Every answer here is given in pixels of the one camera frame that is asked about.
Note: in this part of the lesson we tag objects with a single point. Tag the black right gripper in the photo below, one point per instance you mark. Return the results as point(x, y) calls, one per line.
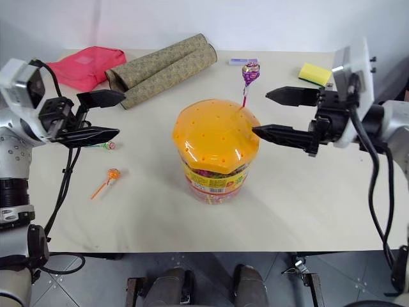
point(330, 118)

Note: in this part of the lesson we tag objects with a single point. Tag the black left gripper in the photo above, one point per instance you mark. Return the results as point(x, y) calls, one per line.
point(57, 115)

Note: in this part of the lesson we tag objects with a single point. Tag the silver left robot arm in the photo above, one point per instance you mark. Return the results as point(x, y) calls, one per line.
point(12, 144)

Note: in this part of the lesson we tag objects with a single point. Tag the orange perforated jar lid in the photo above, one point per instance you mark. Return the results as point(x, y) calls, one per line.
point(214, 134)

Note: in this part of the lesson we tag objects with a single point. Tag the clear plastic lollipop jar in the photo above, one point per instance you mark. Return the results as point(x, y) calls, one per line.
point(217, 185)

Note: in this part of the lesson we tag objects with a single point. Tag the green and red wrapped lollipop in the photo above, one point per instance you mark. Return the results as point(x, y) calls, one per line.
point(111, 145)

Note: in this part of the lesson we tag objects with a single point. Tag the pink fabric bag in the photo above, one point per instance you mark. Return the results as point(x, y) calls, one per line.
point(86, 67)

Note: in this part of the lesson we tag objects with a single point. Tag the yellow and green sponge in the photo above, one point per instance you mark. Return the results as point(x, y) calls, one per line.
point(314, 73)

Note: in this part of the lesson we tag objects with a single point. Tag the purple wrapped lollipop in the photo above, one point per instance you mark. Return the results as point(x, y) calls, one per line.
point(250, 72)

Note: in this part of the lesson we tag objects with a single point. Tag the orange wrapped lollipop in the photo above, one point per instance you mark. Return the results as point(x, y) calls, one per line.
point(113, 174)

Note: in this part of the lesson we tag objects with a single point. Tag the metal table caster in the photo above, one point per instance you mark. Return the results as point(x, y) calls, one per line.
point(298, 263)

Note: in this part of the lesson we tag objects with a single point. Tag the dark rounded shape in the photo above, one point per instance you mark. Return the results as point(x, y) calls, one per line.
point(252, 286)
point(172, 286)

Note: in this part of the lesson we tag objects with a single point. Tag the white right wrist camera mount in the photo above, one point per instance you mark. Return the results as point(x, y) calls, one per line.
point(364, 70)

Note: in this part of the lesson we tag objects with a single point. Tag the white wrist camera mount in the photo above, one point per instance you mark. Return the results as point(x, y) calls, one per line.
point(12, 76)
point(364, 70)

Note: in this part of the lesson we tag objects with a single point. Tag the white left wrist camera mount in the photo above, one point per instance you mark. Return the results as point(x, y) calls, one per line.
point(12, 76)

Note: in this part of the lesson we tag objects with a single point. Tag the rusty metal frame post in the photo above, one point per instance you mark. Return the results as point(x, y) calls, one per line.
point(313, 288)
point(132, 292)

